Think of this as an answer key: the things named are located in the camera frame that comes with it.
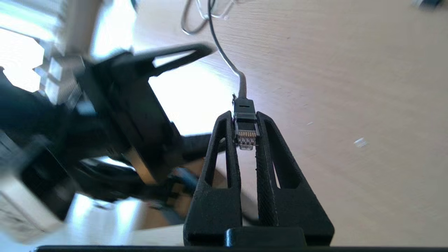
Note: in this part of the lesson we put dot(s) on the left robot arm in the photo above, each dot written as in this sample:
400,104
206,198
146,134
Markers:
35,122

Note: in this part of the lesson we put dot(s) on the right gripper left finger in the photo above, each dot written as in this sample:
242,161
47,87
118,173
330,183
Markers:
217,210

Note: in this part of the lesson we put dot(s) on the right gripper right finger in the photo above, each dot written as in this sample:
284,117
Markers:
297,210

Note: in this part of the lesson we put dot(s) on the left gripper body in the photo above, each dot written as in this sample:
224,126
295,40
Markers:
133,112

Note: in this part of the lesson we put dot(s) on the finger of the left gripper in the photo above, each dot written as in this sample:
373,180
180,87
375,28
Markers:
196,145
140,64

